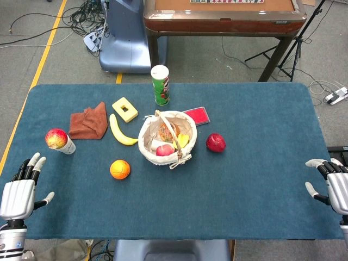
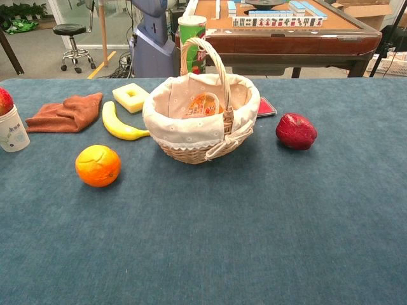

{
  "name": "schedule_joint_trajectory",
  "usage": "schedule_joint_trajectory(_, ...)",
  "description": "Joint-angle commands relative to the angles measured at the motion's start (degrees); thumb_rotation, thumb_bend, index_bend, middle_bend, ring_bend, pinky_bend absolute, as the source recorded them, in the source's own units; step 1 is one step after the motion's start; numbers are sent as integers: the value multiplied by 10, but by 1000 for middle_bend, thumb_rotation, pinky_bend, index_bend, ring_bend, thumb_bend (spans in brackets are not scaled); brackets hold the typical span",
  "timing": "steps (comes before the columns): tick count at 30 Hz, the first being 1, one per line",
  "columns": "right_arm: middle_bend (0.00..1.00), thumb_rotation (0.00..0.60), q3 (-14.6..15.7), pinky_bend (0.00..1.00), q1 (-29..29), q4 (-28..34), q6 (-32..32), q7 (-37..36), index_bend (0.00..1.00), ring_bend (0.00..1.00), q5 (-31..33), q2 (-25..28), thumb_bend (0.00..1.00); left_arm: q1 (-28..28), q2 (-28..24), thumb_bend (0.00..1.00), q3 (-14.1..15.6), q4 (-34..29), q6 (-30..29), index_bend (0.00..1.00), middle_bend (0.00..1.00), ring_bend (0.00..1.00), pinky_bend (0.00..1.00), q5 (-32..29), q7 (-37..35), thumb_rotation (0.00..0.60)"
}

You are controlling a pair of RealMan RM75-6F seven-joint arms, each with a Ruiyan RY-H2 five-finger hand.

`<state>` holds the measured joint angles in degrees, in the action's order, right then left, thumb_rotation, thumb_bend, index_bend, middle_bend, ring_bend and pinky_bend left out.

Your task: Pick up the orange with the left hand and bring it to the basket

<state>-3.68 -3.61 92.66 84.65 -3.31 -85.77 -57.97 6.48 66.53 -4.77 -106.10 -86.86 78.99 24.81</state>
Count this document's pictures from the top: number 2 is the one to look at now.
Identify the dark red apple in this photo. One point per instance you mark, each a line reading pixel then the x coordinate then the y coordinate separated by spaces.
pixel 296 131

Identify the red yellow apple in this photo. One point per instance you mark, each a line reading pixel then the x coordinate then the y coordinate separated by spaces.
pixel 4 101

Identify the yellow banana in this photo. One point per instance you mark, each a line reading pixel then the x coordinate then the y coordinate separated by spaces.
pixel 118 126

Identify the brown folded cloth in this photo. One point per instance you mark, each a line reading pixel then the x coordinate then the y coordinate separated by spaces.
pixel 70 113

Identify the green chips can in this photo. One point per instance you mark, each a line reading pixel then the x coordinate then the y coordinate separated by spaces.
pixel 192 47

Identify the wooden pole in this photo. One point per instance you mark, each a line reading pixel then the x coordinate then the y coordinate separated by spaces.
pixel 103 31

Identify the green plant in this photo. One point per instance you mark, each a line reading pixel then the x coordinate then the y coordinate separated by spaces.
pixel 22 16

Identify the cardboard box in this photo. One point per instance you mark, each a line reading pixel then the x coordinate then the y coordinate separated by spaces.
pixel 369 12

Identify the orange snack packet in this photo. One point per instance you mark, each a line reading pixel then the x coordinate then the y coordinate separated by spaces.
pixel 203 106

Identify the wicker basket with cloth liner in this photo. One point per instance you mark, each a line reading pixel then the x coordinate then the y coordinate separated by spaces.
pixel 197 127

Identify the white plastic crate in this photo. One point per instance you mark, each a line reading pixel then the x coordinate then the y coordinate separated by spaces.
pixel 393 65

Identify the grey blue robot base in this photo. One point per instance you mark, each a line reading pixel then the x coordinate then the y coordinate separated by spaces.
pixel 152 41

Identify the orange fruit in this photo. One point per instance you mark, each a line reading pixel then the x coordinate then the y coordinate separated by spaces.
pixel 98 166

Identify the row of mahjong tiles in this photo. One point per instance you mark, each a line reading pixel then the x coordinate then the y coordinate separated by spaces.
pixel 276 21

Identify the black tripod stand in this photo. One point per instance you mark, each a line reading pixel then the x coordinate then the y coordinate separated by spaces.
pixel 388 38

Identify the wooden mahjong table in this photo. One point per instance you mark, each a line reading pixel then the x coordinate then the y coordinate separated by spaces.
pixel 286 41

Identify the black round stool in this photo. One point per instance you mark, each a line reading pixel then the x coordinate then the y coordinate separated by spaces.
pixel 72 44

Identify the yellow square sponge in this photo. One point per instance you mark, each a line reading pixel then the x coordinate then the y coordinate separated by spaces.
pixel 130 98

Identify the white paper cup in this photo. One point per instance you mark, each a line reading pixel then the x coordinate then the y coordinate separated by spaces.
pixel 12 132

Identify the blue table cloth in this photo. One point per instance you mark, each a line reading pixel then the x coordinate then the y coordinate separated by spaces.
pixel 203 203

